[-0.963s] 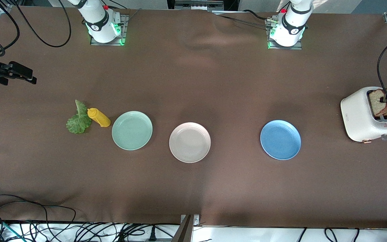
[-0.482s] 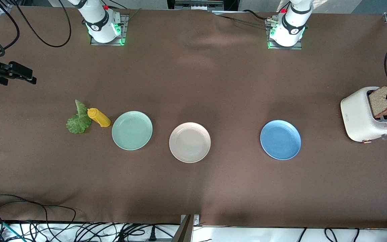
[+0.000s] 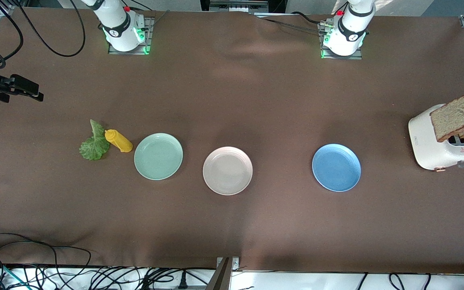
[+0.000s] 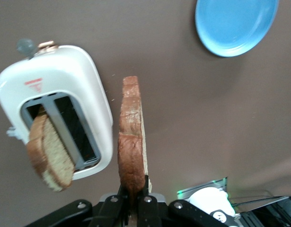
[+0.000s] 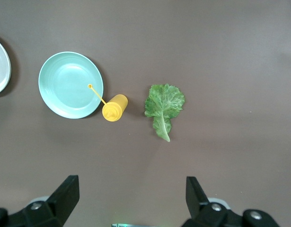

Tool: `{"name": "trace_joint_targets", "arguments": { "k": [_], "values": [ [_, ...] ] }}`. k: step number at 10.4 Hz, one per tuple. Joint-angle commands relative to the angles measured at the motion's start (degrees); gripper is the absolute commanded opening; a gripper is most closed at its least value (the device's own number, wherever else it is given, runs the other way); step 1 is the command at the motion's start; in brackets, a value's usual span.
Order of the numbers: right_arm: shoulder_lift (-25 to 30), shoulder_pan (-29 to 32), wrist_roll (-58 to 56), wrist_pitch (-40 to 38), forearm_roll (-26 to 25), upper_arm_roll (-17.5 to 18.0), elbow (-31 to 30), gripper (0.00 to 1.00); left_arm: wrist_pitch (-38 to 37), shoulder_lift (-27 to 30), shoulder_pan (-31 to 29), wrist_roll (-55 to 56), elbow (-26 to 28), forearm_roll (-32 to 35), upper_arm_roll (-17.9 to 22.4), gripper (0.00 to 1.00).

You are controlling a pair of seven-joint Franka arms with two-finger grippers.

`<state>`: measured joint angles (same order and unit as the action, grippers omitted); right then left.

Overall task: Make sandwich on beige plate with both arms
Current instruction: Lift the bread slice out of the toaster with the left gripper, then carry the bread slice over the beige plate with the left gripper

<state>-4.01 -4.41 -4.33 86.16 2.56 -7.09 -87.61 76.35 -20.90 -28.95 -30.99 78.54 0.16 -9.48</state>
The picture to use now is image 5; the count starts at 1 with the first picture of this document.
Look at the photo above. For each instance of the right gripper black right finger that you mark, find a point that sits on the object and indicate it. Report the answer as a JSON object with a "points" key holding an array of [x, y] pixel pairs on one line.
{"points": [[195, 196]]}

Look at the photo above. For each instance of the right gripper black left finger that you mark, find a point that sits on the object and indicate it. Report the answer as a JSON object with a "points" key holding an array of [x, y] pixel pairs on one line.
{"points": [[64, 196]]}

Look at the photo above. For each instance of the mint green plate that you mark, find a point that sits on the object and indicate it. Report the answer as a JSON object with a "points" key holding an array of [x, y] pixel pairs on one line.
{"points": [[64, 89]]}

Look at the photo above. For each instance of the green lettuce leaf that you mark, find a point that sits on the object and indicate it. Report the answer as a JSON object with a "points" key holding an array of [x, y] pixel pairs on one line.
{"points": [[164, 101]]}

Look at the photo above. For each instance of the yellow squeeze bottle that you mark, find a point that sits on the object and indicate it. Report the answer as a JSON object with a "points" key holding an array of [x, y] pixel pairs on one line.
{"points": [[115, 106]]}

